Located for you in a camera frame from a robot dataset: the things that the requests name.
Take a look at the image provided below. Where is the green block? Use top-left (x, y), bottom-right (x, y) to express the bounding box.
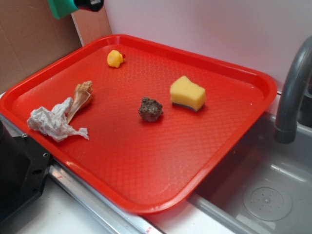
top-left (48, 0), bottom-right (78, 20)

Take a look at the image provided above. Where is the brown rock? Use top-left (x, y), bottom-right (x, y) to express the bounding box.
top-left (138, 97), bottom-right (163, 122)

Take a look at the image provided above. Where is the red plastic tray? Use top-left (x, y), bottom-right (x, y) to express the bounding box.
top-left (0, 35), bottom-right (277, 215)

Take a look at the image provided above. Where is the yellow sponge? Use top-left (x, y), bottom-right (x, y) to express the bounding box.
top-left (170, 76), bottom-right (206, 111)

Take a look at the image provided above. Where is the yellow rubber duck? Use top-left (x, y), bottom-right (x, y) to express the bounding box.
top-left (107, 50), bottom-right (125, 68)

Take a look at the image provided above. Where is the tan spiral seashell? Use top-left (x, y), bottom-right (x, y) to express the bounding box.
top-left (67, 81), bottom-right (93, 124)

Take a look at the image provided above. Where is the crumpled white paper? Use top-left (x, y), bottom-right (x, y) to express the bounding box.
top-left (27, 97), bottom-right (89, 142)

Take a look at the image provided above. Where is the grey sink basin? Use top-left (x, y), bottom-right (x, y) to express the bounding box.
top-left (189, 114), bottom-right (312, 234)

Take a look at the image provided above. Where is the grey faucet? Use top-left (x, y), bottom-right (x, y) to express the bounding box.
top-left (273, 37), bottom-right (312, 144)

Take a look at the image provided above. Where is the brown cardboard panel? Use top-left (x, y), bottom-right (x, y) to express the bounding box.
top-left (0, 0), bottom-right (111, 93)

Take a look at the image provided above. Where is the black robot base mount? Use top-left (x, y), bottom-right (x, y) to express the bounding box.
top-left (0, 123), bottom-right (52, 224)

